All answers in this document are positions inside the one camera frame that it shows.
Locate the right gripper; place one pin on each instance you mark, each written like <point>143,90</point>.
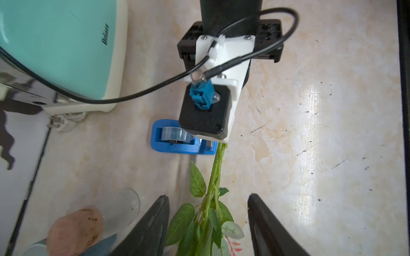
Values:
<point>195,44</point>

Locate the pink flower bouquet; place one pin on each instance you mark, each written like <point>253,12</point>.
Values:
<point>207,229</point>

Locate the blue tape dispenser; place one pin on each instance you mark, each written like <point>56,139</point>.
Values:
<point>168,137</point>

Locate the mint green toaster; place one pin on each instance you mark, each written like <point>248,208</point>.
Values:
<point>65,57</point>

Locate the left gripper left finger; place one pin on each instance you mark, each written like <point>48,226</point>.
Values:
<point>148,237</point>

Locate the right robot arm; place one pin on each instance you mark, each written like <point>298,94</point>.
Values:
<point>228,30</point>

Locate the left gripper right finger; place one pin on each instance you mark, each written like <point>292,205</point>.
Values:
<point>269,236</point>

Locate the glass jar with cork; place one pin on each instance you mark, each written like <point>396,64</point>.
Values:
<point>98,221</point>

